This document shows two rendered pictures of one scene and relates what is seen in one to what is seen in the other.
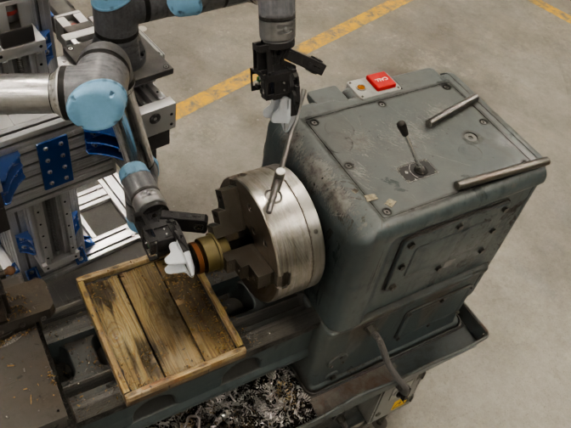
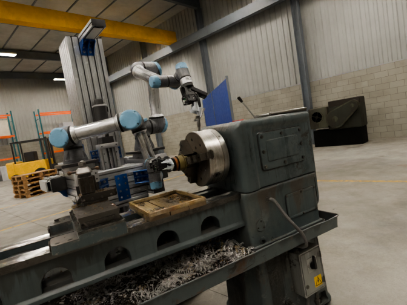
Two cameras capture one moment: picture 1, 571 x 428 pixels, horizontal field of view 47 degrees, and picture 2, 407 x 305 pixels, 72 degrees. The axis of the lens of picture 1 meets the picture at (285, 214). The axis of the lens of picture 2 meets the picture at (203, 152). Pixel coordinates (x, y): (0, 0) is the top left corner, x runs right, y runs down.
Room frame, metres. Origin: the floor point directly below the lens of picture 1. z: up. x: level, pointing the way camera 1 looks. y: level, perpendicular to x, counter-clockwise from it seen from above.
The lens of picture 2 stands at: (-0.57, -0.21, 1.24)
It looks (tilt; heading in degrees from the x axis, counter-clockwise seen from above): 5 degrees down; 9
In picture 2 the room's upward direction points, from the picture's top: 9 degrees counter-clockwise
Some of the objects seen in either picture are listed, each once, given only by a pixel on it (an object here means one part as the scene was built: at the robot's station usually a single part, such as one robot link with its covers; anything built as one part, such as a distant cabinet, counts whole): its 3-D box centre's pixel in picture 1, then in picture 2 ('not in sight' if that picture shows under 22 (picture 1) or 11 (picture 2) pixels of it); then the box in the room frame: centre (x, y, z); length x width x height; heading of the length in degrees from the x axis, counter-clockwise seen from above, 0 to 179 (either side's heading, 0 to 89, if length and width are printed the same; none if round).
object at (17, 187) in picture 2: not in sight; (37, 183); (7.99, 6.86, 0.36); 1.26 x 0.86 x 0.73; 156
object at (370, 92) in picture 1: (371, 92); not in sight; (1.46, -0.16, 1.23); 0.13 x 0.08 x 0.05; 128
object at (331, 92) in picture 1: (327, 101); not in sight; (1.37, -0.05, 1.24); 0.09 x 0.08 x 0.03; 128
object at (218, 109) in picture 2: not in sight; (217, 129); (7.88, 0.54, 1.18); 4.12 x 0.80 x 2.35; 16
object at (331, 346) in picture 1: (344, 316); (269, 242); (1.28, -0.27, 0.43); 0.60 x 0.48 x 0.86; 128
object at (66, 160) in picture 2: not in sight; (74, 154); (1.12, 0.89, 1.21); 0.15 x 0.15 x 0.10
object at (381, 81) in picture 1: (381, 81); not in sight; (1.47, -0.18, 1.26); 0.06 x 0.06 x 0.02; 38
